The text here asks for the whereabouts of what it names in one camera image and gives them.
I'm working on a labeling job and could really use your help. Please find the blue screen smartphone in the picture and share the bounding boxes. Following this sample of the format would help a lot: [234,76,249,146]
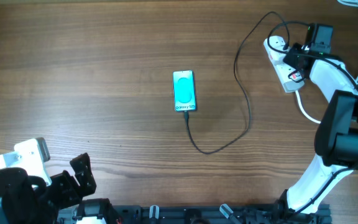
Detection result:
[173,70,196,112]

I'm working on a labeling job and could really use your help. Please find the white power strip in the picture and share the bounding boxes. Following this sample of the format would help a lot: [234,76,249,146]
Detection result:
[264,35,305,93]

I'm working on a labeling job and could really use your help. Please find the black usb charging cable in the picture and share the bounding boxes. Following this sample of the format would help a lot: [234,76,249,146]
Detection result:
[183,11,291,156]

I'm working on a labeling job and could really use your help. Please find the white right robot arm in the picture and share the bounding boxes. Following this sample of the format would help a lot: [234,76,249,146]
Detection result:
[276,24,358,221]

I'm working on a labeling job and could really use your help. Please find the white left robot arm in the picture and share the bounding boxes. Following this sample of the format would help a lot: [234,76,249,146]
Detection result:
[0,153,96,223]

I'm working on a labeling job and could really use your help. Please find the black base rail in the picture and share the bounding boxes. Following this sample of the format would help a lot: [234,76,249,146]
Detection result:
[57,204,332,224]

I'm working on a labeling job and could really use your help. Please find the white usb wall charger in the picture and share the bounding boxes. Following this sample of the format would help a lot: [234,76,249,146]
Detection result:
[267,47,286,65]

